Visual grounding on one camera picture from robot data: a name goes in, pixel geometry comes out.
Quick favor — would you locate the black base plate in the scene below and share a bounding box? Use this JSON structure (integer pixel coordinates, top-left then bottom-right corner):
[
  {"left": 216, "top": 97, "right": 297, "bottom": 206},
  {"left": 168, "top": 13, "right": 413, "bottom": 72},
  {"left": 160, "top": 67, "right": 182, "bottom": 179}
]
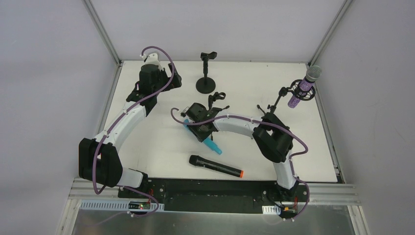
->
[{"left": 118, "top": 178, "right": 296, "bottom": 214}]

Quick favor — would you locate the black microphone orange end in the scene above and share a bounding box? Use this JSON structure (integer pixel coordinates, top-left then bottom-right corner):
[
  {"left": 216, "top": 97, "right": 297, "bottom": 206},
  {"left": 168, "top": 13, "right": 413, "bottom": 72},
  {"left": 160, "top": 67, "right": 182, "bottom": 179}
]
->
[{"left": 189, "top": 155, "right": 244, "bottom": 178}]

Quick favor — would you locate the white cable duct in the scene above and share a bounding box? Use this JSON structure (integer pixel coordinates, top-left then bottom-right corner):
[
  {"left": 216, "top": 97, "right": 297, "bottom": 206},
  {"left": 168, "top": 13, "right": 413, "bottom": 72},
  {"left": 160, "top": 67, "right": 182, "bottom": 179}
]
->
[
  {"left": 79, "top": 200, "right": 164, "bottom": 212},
  {"left": 262, "top": 205, "right": 281, "bottom": 215}
]

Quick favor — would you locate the black tripod clip stand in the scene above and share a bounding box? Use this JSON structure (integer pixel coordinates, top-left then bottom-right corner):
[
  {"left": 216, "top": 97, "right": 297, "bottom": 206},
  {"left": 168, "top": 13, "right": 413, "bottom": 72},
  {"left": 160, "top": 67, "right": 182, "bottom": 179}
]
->
[{"left": 208, "top": 92, "right": 230, "bottom": 113}]

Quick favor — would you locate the purple glitter microphone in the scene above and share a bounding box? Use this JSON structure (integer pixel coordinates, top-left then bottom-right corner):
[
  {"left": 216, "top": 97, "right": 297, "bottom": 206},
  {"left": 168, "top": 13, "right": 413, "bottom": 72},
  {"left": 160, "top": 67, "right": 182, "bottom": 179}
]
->
[{"left": 288, "top": 65, "right": 322, "bottom": 108}]

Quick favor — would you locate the right white cable duct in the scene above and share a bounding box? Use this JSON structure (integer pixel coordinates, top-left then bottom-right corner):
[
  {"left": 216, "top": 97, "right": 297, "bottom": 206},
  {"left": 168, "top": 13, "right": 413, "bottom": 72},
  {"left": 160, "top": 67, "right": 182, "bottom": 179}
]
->
[{"left": 262, "top": 205, "right": 281, "bottom": 215}]

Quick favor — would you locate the blue toy microphone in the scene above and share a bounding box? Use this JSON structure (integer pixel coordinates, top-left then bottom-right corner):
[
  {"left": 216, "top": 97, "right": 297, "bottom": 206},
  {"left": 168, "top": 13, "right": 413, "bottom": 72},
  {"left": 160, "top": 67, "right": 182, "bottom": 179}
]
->
[{"left": 184, "top": 119, "right": 222, "bottom": 155}]

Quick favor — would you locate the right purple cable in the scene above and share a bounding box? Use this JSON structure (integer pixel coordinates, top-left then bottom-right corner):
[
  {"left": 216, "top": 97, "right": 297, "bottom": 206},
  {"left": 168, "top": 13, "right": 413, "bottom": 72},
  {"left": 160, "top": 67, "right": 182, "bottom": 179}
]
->
[{"left": 171, "top": 107, "right": 311, "bottom": 223}]

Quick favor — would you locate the left white cable duct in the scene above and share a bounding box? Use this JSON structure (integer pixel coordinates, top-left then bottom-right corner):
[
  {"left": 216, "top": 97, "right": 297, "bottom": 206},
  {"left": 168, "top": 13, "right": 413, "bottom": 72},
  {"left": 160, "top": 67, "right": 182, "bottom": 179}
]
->
[{"left": 79, "top": 200, "right": 164, "bottom": 212}]

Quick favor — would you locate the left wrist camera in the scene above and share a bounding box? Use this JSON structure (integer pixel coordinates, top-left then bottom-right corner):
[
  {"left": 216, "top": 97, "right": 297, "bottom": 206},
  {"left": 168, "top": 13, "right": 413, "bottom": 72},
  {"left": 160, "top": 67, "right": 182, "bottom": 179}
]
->
[{"left": 141, "top": 52, "right": 163, "bottom": 70}]

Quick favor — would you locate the tripod shock mount stand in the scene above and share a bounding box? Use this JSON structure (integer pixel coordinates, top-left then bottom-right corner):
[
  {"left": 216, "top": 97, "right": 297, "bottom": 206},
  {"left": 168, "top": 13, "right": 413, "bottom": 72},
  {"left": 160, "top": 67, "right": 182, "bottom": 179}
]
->
[{"left": 256, "top": 79, "right": 316, "bottom": 122}]

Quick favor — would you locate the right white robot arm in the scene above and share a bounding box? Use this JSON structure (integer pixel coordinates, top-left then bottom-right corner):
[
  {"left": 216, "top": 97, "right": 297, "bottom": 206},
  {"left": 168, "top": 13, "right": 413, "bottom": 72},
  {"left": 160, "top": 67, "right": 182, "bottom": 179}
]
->
[{"left": 181, "top": 103, "right": 299, "bottom": 196}]

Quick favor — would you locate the round base mic stand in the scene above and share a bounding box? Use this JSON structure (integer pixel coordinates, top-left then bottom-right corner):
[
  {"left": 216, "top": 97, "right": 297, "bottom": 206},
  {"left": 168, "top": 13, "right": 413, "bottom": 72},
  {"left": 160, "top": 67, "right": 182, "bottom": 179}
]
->
[{"left": 195, "top": 51, "right": 217, "bottom": 94}]

